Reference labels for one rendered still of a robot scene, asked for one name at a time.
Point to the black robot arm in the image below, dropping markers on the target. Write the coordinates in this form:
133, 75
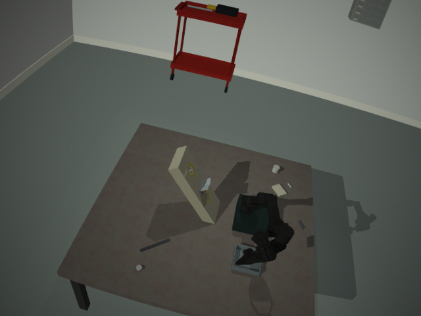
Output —
276, 228

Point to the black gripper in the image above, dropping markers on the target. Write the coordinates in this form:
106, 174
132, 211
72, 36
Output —
263, 253

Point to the beige flat rectangular pad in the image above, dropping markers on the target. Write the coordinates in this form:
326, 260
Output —
279, 190

